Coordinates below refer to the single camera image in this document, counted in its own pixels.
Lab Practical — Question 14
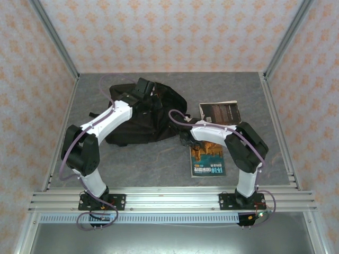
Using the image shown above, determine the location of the teal cave cover book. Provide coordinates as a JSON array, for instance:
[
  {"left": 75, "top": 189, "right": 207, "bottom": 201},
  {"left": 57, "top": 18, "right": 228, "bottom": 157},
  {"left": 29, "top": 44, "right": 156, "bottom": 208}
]
[{"left": 189, "top": 140, "right": 227, "bottom": 178}]

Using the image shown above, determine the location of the black backpack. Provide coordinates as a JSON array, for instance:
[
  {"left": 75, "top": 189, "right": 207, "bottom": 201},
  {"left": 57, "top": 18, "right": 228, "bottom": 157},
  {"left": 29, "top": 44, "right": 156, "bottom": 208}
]
[{"left": 88, "top": 82, "right": 191, "bottom": 147}]

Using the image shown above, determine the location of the black paperback book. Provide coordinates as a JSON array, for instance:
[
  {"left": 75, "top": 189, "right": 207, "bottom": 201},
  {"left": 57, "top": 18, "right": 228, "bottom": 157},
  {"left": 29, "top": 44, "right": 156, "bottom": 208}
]
[{"left": 198, "top": 100, "right": 242, "bottom": 125}]

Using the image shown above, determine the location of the grey metal lower shelf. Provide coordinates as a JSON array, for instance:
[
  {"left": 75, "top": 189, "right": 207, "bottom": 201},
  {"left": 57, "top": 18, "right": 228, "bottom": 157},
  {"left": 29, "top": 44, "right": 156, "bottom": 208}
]
[{"left": 14, "top": 211, "right": 332, "bottom": 254}]

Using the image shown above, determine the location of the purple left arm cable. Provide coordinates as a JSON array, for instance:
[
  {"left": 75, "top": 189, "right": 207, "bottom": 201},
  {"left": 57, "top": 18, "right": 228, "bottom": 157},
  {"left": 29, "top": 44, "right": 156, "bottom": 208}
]
[{"left": 60, "top": 74, "right": 138, "bottom": 231}]

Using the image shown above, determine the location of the aluminium mounting rail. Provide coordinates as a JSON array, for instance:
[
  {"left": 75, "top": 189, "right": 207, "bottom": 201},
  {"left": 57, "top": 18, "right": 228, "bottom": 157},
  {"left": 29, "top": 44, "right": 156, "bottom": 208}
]
[{"left": 28, "top": 186, "right": 318, "bottom": 212}]

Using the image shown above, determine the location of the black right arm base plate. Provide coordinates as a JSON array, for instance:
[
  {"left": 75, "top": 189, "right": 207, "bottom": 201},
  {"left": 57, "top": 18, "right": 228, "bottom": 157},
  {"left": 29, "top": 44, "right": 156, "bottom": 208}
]
[{"left": 219, "top": 192, "right": 266, "bottom": 211}]

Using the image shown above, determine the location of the slotted grey cable duct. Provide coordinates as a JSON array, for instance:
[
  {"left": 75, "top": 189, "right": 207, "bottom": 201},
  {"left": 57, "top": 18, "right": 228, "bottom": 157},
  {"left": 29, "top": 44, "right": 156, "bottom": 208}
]
[{"left": 39, "top": 213, "right": 240, "bottom": 225}]

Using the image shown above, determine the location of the aluminium side rail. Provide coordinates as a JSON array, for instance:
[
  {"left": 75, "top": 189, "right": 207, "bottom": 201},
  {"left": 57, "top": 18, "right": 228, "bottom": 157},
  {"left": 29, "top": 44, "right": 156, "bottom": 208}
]
[
  {"left": 261, "top": 72, "right": 302, "bottom": 191},
  {"left": 42, "top": 78, "right": 79, "bottom": 191}
]

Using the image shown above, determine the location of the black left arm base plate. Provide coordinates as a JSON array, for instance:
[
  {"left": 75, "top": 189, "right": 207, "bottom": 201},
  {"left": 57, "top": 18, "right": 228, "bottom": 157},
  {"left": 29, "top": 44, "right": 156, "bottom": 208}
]
[{"left": 78, "top": 194, "right": 127, "bottom": 211}]

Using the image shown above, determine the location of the black controller bracket with lights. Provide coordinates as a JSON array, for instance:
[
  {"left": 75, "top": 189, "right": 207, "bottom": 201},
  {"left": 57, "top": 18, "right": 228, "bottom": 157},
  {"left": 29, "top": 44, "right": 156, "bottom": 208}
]
[{"left": 237, "top": 210, "right": 272, "bottom": 230}]

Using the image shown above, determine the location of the aluminium frame post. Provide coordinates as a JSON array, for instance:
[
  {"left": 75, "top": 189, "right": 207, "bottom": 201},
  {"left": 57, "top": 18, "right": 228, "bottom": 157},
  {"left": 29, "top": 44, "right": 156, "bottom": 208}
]
[
  {"left": 28, "top": 0, "right": 80, "bottom": 80},
  {"left": 263, "top": 0, "right": 315, "bottom": 80}
]

